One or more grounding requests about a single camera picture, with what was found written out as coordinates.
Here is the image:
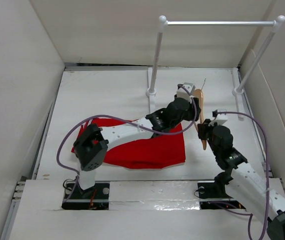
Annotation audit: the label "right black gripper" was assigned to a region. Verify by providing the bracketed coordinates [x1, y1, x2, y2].
[197, 118, 222, 156]

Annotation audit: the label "wooden clothes hanger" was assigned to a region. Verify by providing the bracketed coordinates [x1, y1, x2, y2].
[193, 78, 207, 150]

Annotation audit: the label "red trousers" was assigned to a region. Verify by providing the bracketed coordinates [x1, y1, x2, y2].
[70, 117, 186, 170]

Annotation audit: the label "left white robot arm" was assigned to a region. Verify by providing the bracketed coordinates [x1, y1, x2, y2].
[73, 96, 201, 199]

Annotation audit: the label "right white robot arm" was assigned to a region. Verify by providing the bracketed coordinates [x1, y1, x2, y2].
[197, 119, 285, 240]

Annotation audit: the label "white clothes rack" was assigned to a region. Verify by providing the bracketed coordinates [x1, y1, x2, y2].
[145, 14, 285, 121]

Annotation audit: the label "silver tape strip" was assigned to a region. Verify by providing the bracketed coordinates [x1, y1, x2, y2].
[108, 180, 200, 211]

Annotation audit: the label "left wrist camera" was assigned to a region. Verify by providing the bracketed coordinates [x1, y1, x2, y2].
[176, 82, 196, 103]

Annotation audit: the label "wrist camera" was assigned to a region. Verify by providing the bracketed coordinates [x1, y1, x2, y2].
[209, 109, 228, 126]
[176, 82, 196, 103]

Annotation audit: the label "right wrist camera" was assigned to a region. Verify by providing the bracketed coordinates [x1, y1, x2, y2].
[209, 109, 228, 126]

